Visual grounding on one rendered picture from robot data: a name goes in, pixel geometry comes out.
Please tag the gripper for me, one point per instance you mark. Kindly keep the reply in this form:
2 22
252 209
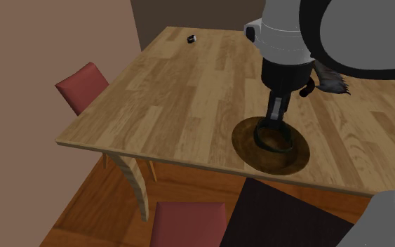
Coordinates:
284 77

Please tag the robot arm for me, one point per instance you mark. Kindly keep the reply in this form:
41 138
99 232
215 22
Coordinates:
361 30

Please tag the brown hat with black band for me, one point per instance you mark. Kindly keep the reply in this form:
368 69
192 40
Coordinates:
279 160

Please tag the grey furry toy animal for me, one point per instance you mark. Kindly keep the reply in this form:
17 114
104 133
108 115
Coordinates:
330 80

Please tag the wooden table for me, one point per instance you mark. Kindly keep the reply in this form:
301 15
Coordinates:
183 102

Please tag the small black and white object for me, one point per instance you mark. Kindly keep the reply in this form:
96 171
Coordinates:
191 39

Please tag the dark rug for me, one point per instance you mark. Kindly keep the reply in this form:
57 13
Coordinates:
279 219

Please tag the red chair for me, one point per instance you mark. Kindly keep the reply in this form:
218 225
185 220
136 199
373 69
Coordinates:
188 225
82 87

